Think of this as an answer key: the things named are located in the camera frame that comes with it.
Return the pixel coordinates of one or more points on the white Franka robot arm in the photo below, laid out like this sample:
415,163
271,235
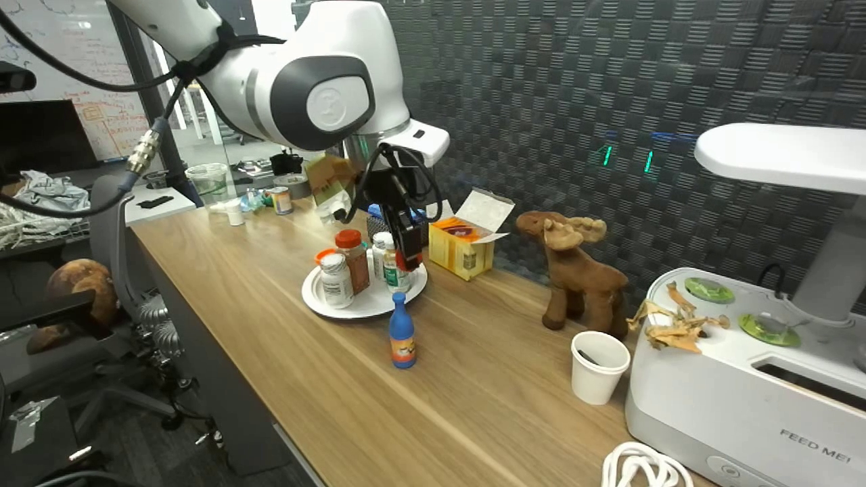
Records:
298,71

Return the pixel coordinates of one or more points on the black device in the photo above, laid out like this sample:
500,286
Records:
14,75

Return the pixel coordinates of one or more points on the blue bowling pin toy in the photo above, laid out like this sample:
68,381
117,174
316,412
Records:
401,332

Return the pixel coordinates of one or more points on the brown moose plush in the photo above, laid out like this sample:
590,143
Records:
582,274

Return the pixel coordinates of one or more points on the silver cap spice jar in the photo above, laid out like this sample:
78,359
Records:
382,246

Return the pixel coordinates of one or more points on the folded blue cloth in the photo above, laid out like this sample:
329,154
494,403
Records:
377,212

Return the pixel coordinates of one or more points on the clear plastic bottle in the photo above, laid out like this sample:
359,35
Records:
213,178

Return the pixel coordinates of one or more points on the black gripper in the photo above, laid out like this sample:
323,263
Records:
390,192

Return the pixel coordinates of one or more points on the white paper cup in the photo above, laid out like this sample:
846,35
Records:
599,369

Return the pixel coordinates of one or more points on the small printed carton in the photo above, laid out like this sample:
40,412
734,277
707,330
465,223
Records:
282,201

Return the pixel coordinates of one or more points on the grey office chair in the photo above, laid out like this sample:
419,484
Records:
144,359

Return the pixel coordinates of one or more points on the dried brown plant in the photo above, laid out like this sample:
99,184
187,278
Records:
672,326

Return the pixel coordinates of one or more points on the white paper plate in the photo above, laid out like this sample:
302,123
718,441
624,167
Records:
369,300

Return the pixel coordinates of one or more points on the orange-lid yellow dough can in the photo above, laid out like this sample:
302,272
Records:
323,255

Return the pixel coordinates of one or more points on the wooden block stand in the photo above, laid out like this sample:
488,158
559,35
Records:
329,184

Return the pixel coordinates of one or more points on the white planter appliance with lamp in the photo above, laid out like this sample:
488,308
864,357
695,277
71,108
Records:
768,378

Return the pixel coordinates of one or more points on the brown round cushion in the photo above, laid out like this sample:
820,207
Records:
82,286

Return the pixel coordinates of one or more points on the orange-lid brown spice jar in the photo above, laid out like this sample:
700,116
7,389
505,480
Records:
356,261

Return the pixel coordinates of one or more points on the open yellow carton box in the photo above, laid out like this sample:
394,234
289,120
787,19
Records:
465,253

